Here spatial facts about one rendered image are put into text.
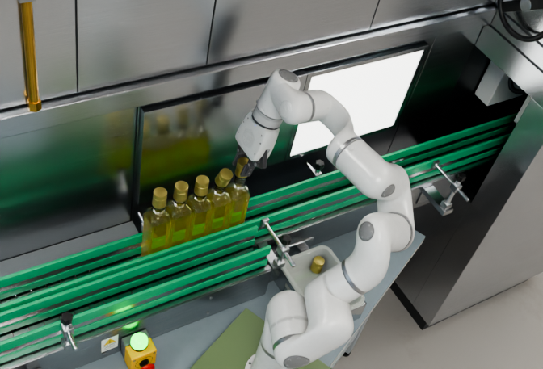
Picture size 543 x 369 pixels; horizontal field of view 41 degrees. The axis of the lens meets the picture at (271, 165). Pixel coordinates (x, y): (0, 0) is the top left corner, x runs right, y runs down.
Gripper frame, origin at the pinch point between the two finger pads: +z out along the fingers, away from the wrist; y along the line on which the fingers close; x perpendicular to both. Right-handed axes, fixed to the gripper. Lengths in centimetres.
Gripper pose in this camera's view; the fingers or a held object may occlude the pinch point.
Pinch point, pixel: (243, 164)
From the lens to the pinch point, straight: 186.5
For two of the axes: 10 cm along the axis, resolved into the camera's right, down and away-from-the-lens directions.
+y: 5.1, 6.8, -5.3
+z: -3.9, 7.3, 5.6
